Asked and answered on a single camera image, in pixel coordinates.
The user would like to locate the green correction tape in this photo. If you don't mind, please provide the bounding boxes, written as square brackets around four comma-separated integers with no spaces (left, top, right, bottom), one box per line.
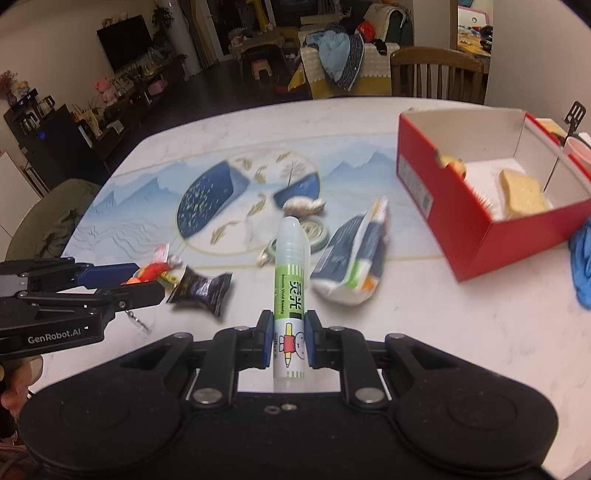
[257,217,329,268]

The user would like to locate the coffee table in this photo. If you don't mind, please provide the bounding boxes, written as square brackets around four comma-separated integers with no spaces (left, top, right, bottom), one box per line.
[228,28,301,88]

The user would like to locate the pile of clothes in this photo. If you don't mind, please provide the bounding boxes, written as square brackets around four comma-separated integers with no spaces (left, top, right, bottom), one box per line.
[302,18,393,90]

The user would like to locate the colourful keychain toy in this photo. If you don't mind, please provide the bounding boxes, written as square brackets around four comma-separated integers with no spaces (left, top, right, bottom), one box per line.
[122,261,183,333]

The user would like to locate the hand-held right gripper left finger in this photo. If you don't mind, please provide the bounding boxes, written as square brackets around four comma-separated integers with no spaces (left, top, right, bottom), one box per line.
[120,309,275,409]

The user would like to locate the blue white tissue pack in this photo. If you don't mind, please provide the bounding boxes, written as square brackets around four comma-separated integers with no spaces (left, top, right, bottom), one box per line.
[310,196,389,305]

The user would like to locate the yellow plush toy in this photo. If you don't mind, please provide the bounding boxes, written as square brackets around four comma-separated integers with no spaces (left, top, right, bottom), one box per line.
[436,154,466,178]

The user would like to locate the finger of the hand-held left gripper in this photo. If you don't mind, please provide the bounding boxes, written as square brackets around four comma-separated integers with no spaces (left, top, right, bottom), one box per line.
[21,281,165,311]
[28,257,140,291]

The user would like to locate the blue rubber gloves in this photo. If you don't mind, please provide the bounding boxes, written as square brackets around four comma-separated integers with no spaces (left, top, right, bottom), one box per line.
[569,220,591,309]

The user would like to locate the sofa with cream cover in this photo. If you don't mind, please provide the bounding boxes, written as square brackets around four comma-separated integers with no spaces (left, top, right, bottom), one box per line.
[291,9,414,100]

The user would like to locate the bed with clothes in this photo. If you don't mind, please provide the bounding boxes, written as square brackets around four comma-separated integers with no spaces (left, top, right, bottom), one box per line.
[457,21,494,58]

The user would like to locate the red cardboard box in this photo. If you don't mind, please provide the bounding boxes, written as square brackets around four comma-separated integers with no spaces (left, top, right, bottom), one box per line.
[397,108,591,282]

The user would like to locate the wooden chair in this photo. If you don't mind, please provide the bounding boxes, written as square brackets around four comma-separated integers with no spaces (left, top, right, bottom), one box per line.
[390,46,485,104]

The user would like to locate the pink cup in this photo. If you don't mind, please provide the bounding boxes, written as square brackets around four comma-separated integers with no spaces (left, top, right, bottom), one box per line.
[564,134,591,162]

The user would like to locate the bagged bread slices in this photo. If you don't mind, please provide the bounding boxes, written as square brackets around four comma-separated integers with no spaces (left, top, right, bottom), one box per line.
[498,169,550,220]

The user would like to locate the white green glue stick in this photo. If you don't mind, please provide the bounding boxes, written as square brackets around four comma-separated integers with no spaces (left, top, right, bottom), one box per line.
[272,216,309,380]

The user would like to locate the person's left hand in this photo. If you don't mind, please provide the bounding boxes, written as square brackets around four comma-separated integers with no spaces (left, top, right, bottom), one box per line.
[0,356,44,411]

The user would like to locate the black television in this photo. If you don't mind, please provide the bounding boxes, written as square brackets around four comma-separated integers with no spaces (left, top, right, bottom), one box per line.
[97,15,153,72]

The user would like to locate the yellow giraffe toy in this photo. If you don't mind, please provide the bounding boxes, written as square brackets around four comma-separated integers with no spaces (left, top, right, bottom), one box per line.
[247,0,271,32]

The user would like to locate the black snack packet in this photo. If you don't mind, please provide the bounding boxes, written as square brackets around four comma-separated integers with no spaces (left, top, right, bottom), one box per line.
[166,265,233,318]

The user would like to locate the tall white floor unit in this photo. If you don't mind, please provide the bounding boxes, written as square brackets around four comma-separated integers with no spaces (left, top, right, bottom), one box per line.
[159,0,204,77]

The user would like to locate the pink candy packet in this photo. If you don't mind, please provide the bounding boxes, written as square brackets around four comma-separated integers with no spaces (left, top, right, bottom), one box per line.
[154,244,182,267]

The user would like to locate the dark television cabinet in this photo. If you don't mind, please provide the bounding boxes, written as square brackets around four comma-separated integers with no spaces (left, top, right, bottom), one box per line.
[69,55,190,162]

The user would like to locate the black phone stand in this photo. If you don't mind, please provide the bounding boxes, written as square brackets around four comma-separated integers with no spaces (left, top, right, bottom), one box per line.
[542,102,587,192]

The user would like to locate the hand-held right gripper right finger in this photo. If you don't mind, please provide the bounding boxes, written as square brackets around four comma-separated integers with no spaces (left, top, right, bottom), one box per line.
[305,310,458,409]

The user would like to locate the green upholstered chair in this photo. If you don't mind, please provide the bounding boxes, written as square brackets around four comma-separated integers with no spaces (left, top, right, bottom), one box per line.
[4,179,101,261]

